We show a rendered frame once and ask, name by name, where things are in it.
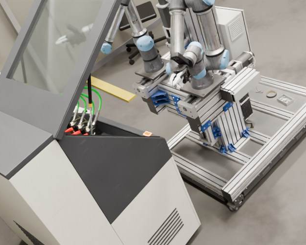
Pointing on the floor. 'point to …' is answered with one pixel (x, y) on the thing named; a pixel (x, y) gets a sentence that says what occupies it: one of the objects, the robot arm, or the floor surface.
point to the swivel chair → (149, 14)
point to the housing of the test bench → (41, 188)
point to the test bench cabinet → (159, 212)
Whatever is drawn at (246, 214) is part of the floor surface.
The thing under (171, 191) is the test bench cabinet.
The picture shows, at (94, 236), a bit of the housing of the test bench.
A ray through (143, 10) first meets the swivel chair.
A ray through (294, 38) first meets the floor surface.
